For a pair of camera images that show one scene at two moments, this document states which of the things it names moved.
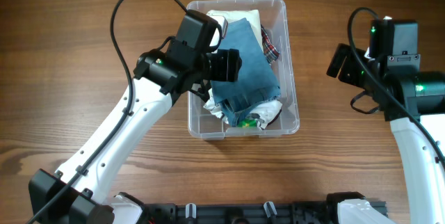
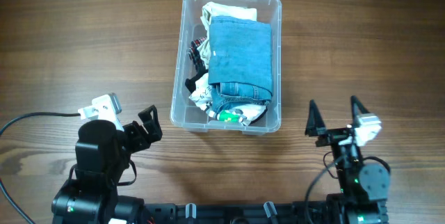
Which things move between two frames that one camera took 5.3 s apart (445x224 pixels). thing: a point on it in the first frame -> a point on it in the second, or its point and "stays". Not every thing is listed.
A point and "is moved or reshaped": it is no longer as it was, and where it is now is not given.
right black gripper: x=347 y=72 -> x=317 y=126
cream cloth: x=251 y=15 is moved or reshaped
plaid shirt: x=271 y=52 is moved or reshaped
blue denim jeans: x=256 y=83 stays
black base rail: x=240 y=213 stays
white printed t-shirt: x=263 y=115 -> x=203 y=97
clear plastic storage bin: x=263 y=100 is moved or reshaped
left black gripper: x=230 y=63 -> x=143 y=140
